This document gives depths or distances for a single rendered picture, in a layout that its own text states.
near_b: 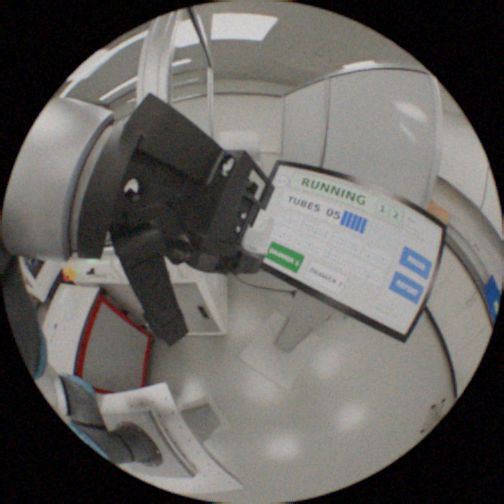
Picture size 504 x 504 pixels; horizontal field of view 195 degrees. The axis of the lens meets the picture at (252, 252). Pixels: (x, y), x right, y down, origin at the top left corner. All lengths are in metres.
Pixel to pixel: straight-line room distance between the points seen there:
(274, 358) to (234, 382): 0.35
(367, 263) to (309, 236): 0.15
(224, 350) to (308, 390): 0.72
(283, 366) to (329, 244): 1.03
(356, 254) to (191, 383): 1.29
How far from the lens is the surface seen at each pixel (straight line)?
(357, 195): 0.39
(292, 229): 0.36
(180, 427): 0.55
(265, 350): 1.23
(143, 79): 0.48
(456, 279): 2.36
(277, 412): 1.28
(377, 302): 0.38
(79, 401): 0.50
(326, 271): 0.34
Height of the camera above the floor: 1.24
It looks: 41 degrees down
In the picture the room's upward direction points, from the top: straight up
